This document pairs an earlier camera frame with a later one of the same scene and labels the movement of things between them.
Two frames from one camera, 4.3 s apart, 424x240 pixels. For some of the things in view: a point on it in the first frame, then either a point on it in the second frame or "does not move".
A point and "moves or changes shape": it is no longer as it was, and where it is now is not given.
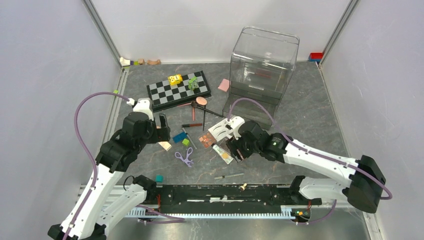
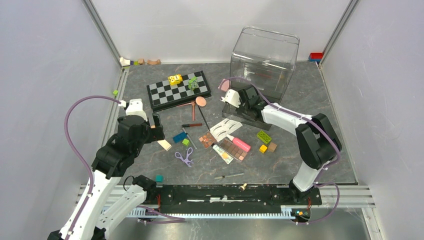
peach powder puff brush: [201, 100] does not move
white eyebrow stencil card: [221, 130] does not move
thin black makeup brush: [204, 117] moves or changes shape
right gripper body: [245, 148] -> [243, 104]
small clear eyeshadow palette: [206, 139] does not move
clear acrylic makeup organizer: [262, 63] does not move
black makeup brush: [194, 104] -> [248, 112]
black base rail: [258, 198] does not move
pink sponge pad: [224, 84] does not move
